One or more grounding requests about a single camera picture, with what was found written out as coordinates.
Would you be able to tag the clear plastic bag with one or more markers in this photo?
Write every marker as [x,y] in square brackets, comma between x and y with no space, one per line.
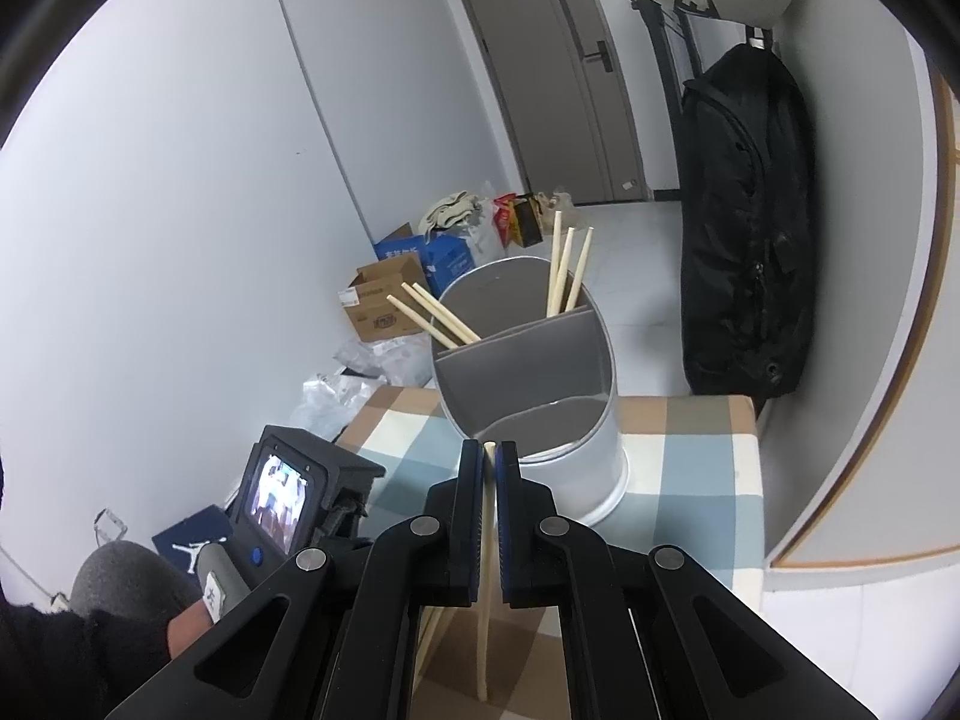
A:
[330,397]

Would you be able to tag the clear plastic bags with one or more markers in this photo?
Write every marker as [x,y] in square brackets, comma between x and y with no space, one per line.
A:
[390,360]

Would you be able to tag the grey cloth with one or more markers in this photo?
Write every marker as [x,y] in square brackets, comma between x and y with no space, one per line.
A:
[127,577]

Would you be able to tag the pale wooden chopstick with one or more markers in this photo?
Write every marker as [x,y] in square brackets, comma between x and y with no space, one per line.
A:
[485,652]
[556,262]
[454,315]
[564,270]
[439,313]
[424,322]
[578,266]

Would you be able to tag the dark blue shoe box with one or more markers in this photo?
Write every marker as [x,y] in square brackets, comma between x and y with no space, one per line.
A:
[187,540]

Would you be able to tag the black backpack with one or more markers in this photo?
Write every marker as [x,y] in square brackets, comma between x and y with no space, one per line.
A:
[742,240]

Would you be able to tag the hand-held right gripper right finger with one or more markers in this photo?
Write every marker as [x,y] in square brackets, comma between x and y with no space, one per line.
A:
[508,517]

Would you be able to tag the brown cardboard box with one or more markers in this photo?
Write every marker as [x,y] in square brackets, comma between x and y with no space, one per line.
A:
[375,315]

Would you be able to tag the grey door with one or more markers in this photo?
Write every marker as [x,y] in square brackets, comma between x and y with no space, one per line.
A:
[540,90]

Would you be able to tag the person's left hand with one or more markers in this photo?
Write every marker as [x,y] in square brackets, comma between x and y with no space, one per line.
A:
[187,626]

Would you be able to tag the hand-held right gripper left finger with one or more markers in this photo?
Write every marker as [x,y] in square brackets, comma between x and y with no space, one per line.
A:
[471,510]

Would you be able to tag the translucent grey utensil holder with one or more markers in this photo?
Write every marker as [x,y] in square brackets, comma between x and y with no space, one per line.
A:
[525,375]

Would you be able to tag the yellow and red bag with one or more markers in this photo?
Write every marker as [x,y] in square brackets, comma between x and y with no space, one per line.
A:
[517,225]

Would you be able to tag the checked table mat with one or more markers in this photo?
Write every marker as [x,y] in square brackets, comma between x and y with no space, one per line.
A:
[675,465]

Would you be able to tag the blue cardboard box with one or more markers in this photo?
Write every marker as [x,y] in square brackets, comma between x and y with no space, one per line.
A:
[442,255]

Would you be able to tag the black metal frame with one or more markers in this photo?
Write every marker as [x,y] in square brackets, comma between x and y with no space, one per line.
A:
[660,52]

